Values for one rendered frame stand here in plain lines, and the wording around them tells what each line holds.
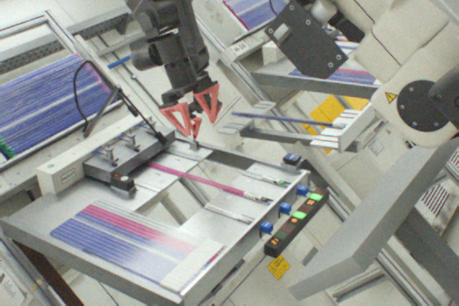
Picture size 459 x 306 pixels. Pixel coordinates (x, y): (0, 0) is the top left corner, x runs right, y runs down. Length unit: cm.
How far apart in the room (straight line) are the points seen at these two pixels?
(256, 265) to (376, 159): 95
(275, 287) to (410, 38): 119
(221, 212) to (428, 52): 89
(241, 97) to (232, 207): 123
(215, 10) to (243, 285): 152
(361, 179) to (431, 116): 169
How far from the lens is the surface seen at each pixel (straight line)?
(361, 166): 278
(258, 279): 203
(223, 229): 170
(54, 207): 193
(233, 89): 296
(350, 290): 216
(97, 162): 201
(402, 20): 113
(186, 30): 179
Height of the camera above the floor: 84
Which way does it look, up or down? 5 degrees up
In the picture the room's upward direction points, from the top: 41 degrees counter-clockwise
